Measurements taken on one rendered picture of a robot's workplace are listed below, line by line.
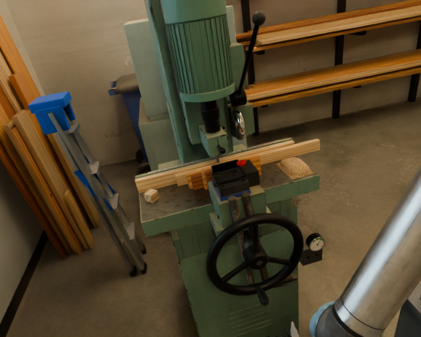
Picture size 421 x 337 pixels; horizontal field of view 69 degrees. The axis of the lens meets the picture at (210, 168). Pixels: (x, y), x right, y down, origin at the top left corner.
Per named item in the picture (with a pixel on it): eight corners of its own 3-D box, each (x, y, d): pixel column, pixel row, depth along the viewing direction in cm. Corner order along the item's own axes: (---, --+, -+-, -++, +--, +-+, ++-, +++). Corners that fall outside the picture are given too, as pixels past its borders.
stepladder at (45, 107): (125, 281, 193) (23, 108, 135) (126, 254, 215) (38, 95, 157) (150, 272, 194) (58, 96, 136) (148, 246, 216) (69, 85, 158)
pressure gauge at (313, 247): (309, 257, 108) (309, 240, 104) (303, 250, 111) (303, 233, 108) (325, 253, 109) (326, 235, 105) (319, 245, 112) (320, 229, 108)
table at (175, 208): (146, 259, 87) (141, 243, 84) (142, 202, 113) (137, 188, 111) (337, 204, 96) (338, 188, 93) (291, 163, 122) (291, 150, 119)
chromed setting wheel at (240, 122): (240, 146, 115) (237, 114, 110) (231, 134, 126) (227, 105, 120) (248, 144, 116) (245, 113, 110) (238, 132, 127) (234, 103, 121)
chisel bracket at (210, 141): (210, 162, 102) (206, 138, 98) (201, 146, 114) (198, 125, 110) (231, 156, 103) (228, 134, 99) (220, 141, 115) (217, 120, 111)
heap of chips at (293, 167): (291, 179, 101) (291, 172, 99) (275, 163, 112) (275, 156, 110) (315, 173, 102) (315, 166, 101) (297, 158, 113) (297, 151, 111)
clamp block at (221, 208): (221, 229, 89) (217, 204, 84) (210, 204, 100) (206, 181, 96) (268, 216, 91) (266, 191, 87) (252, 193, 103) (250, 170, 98)
